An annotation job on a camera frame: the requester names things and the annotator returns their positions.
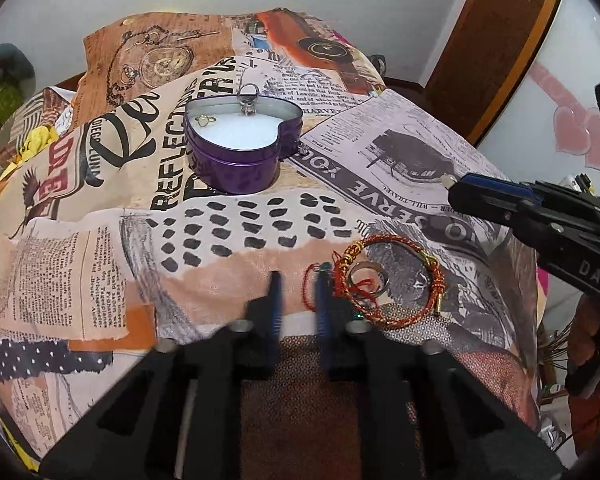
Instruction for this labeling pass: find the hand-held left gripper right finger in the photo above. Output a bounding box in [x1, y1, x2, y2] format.
[313, 262, 567, 480]

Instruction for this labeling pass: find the red braided bracelet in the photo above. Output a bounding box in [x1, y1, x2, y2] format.
[333, 236, 444, 331]

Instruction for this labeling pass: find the purple heart-shaped tin box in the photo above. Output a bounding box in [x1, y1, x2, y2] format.
[183, 94, 304, 195]

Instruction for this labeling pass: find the wide silver band ring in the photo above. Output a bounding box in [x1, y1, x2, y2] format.
[347, 261, 390, 295]

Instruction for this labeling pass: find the brown wooden door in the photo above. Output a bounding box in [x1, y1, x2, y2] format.
[424, 0, 569, 147]

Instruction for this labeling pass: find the yellow cloth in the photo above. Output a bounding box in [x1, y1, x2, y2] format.
[9, 126, 60, 167]

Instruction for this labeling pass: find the thin red string bracelet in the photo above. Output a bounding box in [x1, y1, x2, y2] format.
[302, 262, 382, 311]

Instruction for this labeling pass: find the pink heart wall sticker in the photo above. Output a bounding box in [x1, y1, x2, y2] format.
[529, 60, 600, 169]

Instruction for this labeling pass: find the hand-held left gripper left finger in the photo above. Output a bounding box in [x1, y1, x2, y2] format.
[39, 270, 284, 480]

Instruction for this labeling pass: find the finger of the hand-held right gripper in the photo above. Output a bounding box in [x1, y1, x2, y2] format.
[447, 172, 542, 228]

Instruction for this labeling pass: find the silver gemstone ring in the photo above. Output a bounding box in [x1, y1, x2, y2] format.
[237, 83, 260, 117]

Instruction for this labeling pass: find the newspaper print blanket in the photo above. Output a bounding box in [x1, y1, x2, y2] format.
[0, 7, 552, 480]

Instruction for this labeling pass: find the dark grey cloth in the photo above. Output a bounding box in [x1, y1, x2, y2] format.
[0, 43, 34, 86]

